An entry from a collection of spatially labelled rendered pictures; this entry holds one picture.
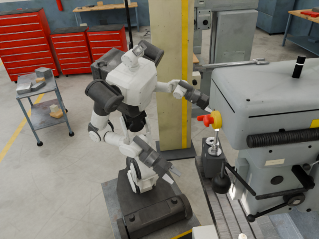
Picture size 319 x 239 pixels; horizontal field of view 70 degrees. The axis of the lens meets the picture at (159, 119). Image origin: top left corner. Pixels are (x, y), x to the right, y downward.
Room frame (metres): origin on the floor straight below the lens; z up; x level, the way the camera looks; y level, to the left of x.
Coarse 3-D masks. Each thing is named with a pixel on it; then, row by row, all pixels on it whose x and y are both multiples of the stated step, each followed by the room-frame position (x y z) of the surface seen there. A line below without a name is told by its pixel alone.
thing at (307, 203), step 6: (312, 168) 0.53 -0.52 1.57; (318, 168) 0.51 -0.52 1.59; (312, 174) 0.52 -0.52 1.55; (318, 174) 0.50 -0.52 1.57; (318, 180) 0.50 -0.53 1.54; (318, 186) 0.50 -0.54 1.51; (306, 192) 0.51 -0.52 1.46; (312, 192) 0.50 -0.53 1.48; (318, 192) 0.50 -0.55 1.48; (306, 198) 0.50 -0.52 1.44; (312, 198) 0.50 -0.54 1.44; (318, 198) 0.50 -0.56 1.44; (300, 204) 0.51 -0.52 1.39; (306, 204) 0.50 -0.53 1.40; (312, 204) 0.50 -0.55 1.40; (318, 204) 0.50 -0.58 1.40; (300, 210) 0.50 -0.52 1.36; (306, 210) 0.49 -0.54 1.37; (312, 210) 0.50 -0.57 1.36; (318, 210) 0.50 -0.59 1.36
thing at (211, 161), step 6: (204, 138) 1.27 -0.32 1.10; (210, 138) 1.25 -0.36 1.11; (204, 144) 1.21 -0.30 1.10; (210, 144) 1.19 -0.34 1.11; (204, 150) 1.17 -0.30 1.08; (210, 150) 1.13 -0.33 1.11; (222, 150) 1.13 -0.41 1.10; (204, 156) 1.15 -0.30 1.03; (210, 156) 1.08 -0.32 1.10; (216, 156) 1.08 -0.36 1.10; (222, 156) 1.07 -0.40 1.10; (204, 162) 1.14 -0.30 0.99; (210, 162) 1.06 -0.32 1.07; (216, 162) 1.06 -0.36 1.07; (204, 168) 1.12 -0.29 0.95; (210, 168) 1.06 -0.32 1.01; (216, 168) 1.06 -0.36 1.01; (210, 174) 1.06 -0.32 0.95
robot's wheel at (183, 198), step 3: (180, 195) 1.17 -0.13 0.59; (183, 195) 1.16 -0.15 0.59; (180, 198) 1.14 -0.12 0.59; (183, 198) 1.13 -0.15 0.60; (186, 198) 1.13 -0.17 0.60; (183, 201) 1.11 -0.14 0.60; (186, 201) 1.11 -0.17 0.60; (183, 204) 1.09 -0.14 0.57; (186, 204) 1.08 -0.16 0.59; (189, 204) 1.08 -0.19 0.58; (186, 207) 1.06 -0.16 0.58; (189, 207) 1.07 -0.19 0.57; (186, 210) 1.05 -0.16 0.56; (189, 210) 1.05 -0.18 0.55; (186, 213) 1.05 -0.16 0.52; (189, 213) 1.04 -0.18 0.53; (192, 213) 1.04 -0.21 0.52; (186, 216) 1.05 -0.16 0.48; (189, 216) 1.03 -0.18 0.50
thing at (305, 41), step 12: (288, 12) 6.18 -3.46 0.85; (300, 12) 5.82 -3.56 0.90; (312, 12) 5.66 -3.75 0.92; (84, 24) 8.74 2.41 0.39; (108, 24) 9.20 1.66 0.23; (132, 24) 8.92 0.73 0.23; (288, 24) 6.11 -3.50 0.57; (312, 24) 6.15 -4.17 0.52; (300, 36) 6.15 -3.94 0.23; (312, 48) 5.19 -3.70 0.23
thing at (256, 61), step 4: (252, 60) 0.73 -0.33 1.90; (256, 60) 0.73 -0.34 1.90; (260, 60) 0.73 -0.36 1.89; (264, 60) 0.74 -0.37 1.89; (204, 64) 0.72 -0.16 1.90; (208, 64) 0.72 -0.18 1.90; (212, 64) 0.72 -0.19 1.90; (216, 64) 0.72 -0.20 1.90; (220, 64) 0.71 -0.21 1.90; (224, 64) 0.71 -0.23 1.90; (228, 64) 0.71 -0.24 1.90; (232, 64) 0.71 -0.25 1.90; (236, 64) 0.71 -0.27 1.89; (240, 64) 0.71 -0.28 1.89; (244, 64) 0.71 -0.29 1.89; (260, 64) 0.71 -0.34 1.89; (196, 68) 0.71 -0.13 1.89; (200, 68) 0.71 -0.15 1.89
